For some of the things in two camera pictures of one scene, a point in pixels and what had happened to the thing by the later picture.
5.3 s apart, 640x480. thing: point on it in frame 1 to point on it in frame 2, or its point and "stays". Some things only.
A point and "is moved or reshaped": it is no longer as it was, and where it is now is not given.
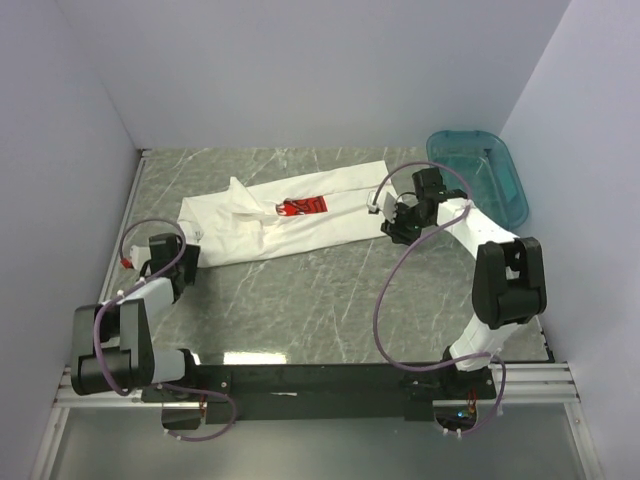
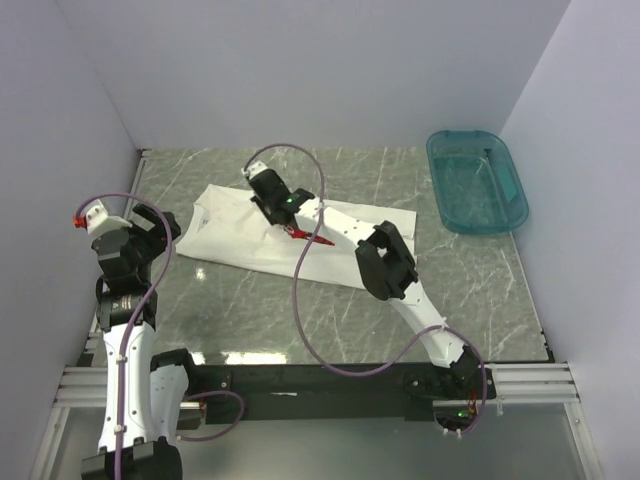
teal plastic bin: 495,185 stays
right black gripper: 393,228 to 255,199
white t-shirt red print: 331,207 is moved or reshaped
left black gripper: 190,256 to 157,236
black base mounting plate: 246,393 stays
